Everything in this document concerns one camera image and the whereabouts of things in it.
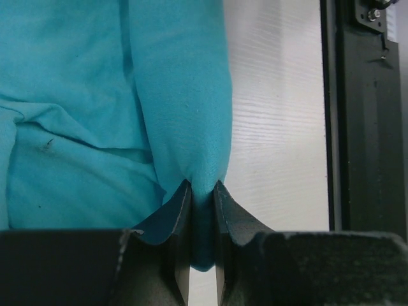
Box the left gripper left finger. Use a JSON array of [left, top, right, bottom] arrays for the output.
[[1, 181, 191, 305]]

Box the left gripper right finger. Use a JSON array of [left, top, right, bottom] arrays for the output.
[[213, 182, 407, 305]]

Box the teal t shirt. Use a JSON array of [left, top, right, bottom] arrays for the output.
[[1, 1, 232, 272]]

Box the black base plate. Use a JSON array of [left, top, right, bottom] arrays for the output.
[[320, 1, 407, 237]]

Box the right white cable duct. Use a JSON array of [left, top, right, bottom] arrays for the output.
[[386, 1, 398, 43]]

